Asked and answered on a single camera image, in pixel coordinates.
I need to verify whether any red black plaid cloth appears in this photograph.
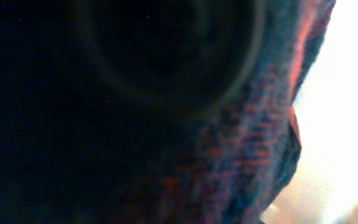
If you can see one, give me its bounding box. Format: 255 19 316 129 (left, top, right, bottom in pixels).
0 0 335 223

